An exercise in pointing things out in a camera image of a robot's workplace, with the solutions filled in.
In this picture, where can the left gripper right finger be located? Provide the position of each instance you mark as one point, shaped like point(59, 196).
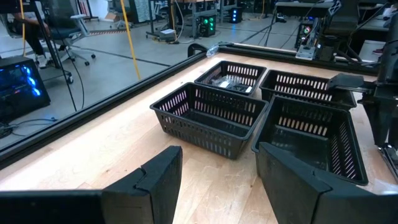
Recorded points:
point(298, 193)

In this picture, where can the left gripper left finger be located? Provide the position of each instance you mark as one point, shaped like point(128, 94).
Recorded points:
point(155, 186)

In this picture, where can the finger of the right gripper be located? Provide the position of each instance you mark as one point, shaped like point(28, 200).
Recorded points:
point(395, 124)
point(377, 118)

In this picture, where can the black slotted plastic basket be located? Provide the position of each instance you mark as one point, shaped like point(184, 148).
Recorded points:
point(298, 149)
point(225, 69)
point(217, 123)
point(270, 90)

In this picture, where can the computer tower red green fan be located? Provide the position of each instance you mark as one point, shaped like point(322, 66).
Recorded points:
point(305, 34)

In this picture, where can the clear wrapped toiletry item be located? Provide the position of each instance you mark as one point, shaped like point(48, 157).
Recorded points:
point(228, 82)

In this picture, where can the clear plastic wrap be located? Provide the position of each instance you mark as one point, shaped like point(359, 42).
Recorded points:
point(213, 50)

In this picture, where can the computer tower blue lights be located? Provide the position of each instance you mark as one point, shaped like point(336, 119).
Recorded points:
point(21, 90)
point(235, 15)

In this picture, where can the computer tower green lights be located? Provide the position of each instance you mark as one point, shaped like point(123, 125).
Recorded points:
point(207, 26)

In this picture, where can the black office chair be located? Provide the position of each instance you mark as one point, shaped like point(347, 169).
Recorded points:
point(66, 31)

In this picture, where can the person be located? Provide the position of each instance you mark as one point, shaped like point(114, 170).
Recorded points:
point(32, 34)

